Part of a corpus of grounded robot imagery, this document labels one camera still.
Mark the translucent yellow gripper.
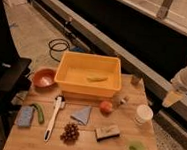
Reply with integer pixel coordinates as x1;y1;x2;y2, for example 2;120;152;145
162;90;183;108

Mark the green pepper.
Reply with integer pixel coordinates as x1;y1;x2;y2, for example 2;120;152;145
32;103;45;124

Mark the green small bowl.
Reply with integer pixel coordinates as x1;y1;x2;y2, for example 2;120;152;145
127;140;146;150

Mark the red bowl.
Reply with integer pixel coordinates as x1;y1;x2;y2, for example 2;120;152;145
32;68;55;88

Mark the white cup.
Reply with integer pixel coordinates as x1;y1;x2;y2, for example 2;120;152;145
134;105;153;125

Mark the small toy figure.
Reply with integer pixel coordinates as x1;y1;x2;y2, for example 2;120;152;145
119;96;129;105

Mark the orange fruit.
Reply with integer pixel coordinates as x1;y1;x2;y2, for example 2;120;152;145
99;101;113;114

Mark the yellow banana in bin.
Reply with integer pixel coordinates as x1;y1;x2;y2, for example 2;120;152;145
87;76;108;83

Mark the blue folded cloth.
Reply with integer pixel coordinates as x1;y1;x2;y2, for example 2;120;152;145
71;106;92;125

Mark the yellow plastic bin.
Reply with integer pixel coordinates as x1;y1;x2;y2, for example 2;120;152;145
54;51;122;97

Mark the bunch of purple grapes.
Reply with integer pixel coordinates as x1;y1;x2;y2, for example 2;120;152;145
60;122;80;143

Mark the blue sponge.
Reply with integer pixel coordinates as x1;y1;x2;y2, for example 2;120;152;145
16;106;34;128

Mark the black side cart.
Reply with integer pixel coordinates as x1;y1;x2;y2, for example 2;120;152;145
0;58;31;136

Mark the black coiled cable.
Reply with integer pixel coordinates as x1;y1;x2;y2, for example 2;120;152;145
46;37;73;64

